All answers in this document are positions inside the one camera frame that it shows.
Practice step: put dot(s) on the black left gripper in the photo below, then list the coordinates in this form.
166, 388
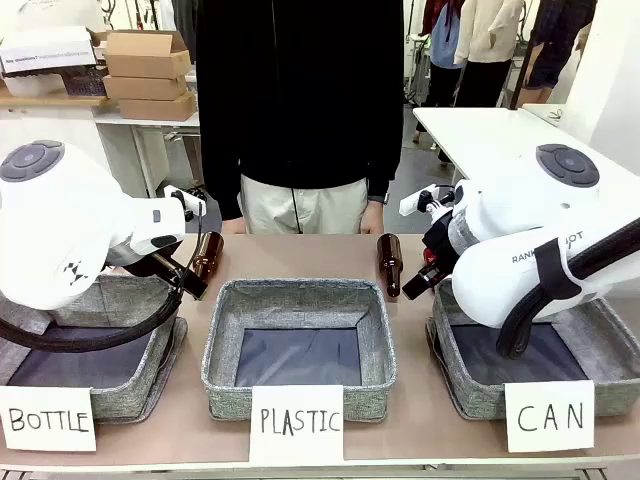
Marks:
170, 272

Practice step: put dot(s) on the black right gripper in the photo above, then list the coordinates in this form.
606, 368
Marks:
440, 245

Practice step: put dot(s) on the brown glass bottle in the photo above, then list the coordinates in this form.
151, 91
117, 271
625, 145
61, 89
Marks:
390, 260
207, 252

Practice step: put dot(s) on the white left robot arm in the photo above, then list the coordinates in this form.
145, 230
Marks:
50, 225

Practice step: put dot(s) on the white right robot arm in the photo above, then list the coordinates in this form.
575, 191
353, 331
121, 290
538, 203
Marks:
500, 270

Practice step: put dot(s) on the grey basket behind PLASTIC label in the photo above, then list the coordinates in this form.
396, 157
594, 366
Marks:
225, 325

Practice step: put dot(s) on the grey basket behind CAN label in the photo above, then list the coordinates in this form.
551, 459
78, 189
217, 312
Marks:
465, 400

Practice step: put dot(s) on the grey basket behind BOTTLE label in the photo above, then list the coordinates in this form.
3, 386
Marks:
125, 395

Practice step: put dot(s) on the white paper label CAN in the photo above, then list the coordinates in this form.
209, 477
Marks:
550, 416

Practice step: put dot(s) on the person's left hand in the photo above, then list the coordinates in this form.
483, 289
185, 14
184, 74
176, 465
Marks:
372, 217

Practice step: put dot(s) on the white side table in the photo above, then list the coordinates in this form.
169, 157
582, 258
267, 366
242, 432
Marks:
480, 135

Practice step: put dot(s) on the closed flat cardboard box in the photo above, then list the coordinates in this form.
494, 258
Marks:
145, 87
157, 107

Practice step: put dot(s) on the white paper label PLASTIC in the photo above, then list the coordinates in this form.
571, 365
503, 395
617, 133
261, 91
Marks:
296, 422

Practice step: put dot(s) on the white paper label BOTTLE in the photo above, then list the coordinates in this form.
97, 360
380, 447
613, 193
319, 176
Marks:
47, 420

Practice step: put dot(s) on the open cardboard box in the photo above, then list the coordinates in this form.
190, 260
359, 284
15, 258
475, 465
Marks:
147, 57

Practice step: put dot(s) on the person in black hoodie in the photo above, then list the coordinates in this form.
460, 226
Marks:
300, 90

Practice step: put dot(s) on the bystander in blue top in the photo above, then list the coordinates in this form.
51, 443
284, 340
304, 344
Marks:
442, 45

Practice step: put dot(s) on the white box with printed label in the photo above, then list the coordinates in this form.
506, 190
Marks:
47, 50

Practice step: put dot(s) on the bystander in white hoodie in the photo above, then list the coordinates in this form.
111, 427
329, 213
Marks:
487, 30

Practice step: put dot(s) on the bystander in dark clothes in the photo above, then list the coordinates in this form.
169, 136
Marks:
557, 40

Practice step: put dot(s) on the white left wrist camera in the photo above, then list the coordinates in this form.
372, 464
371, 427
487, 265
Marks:
192, 201

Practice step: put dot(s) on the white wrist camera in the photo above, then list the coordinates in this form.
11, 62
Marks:
412, 202
192, 201

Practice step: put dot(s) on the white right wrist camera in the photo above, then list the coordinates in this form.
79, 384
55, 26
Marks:
412, 202

